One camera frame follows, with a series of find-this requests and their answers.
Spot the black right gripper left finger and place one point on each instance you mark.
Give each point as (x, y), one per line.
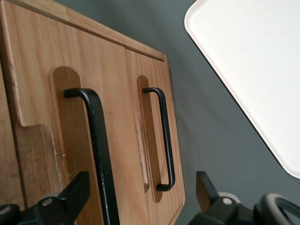
(70, 201)

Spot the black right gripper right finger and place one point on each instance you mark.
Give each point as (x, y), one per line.
(211, 206)

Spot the wooden drawer cabinet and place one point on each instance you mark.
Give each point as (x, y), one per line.
(105, 32)

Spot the white plastic tray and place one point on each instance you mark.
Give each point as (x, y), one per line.
(253, 70)

